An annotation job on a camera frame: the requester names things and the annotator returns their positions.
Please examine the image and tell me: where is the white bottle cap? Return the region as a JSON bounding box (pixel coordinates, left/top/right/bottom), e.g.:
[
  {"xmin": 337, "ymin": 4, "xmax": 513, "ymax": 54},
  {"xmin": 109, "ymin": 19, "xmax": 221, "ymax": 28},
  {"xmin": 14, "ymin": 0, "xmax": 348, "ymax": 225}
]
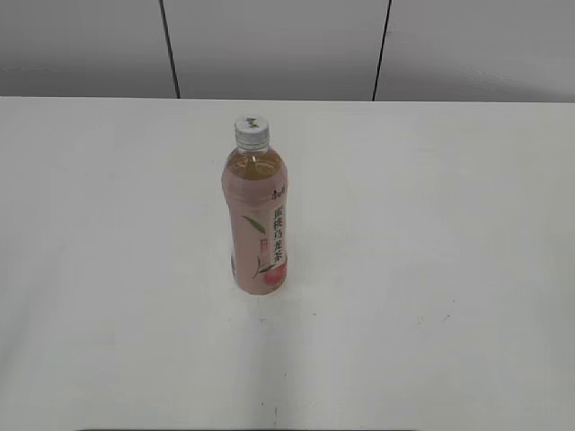
[{"xmin": 234, "ymin": 115, "xmax": 270, "ymax": 140}]

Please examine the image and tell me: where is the pink oolong tea bottle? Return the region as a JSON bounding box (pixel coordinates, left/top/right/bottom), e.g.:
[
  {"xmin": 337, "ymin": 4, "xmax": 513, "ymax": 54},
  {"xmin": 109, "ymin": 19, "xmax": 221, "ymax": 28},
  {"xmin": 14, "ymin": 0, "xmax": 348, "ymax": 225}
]
[{"xmin": 222, "ymin": 132, "xmax": 288, "ymax": 295}]

